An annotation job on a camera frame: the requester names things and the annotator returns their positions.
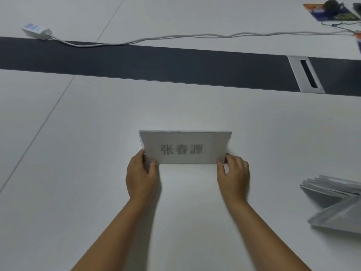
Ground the white power adapter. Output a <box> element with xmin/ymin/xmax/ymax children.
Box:
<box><xmin>22</xmin><ymin>23</ymin><xmax>54</xmax><ymax>41</ymax></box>

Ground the person's left forearm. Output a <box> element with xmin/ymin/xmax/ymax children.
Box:
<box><xmin>70</xmin><ymin>194</ymin><xmax>155</xmax><ymax>271</ymax></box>

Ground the colourful mouse pad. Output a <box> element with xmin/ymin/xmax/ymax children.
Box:
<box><xmin>302</xmin><ymin>2</ymin><xmax>361</xmax><ymax>23</ymax></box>

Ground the person's left hand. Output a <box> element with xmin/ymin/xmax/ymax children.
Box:
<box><xmin>125</xmin><ymin>149</ymin><xmax>159</xmax><ymax>201</ymax></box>

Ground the person's right forearm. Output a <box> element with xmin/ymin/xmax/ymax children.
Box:
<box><xmin>224</xmin><ymin>195</ymin><xmax>312</xmax><ymax>271</ymax></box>

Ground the clear name card holder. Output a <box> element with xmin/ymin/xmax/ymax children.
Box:
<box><xmin>138</xmin><ymin>130</ymin><xmax>232</xmax><ymax>165</ymax></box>

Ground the white cable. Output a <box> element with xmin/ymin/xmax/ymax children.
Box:
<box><xmin>50</xmin><ymin>29</ymin><xmax>356</xmax><ymax>48</ymax></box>

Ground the person's right hand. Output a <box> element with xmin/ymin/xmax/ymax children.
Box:
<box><xmin>216</xmin><ymin>154</ymin><xmax>250</xmax><ymax>203</ymax></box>

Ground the silver cable slot plate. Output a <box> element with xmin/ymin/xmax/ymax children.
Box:
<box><xmin>287</xmin><ymin>55</ymin><xmax>326</xmax><ymax>94</ymax></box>

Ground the pile of empty acrylic stands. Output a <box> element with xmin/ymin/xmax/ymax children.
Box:
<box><xmin>300</xmin><ymin>174</ymin><xmax>361</xmax><ymax>234</ymax></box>

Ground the thin black cable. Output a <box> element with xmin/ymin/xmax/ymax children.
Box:
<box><xmin>321</xmin><ymin>20</ymin><xmax>361</xmax><ymax>35</ymax></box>

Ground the black computer mouse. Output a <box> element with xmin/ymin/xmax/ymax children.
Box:
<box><xmin>323</xmin><ymin>0</ymin><xmax>345</xmax><ymax>12</ymax></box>

